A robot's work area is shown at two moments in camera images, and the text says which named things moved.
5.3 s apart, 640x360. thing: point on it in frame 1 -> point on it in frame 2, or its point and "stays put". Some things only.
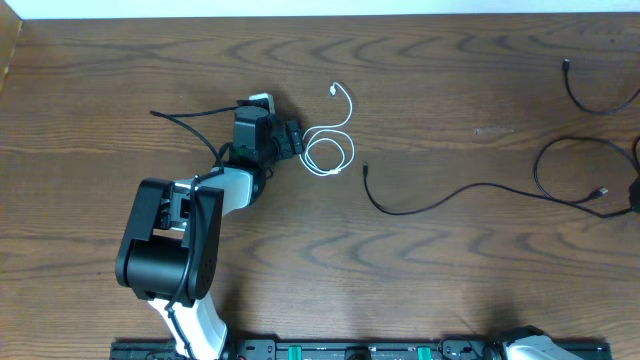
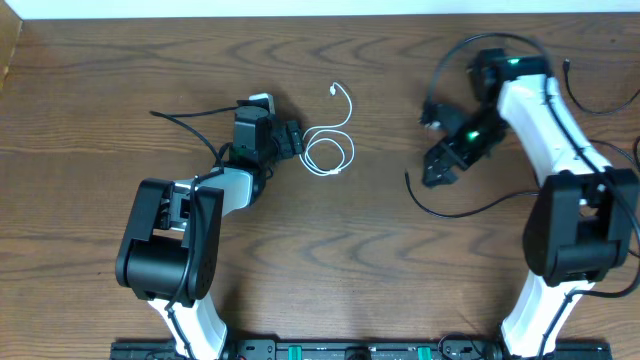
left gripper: [283, 138] stays put
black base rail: [340, 349] stays put
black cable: [365, 174] -> [418, 203]
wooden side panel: [10, 27] stays put
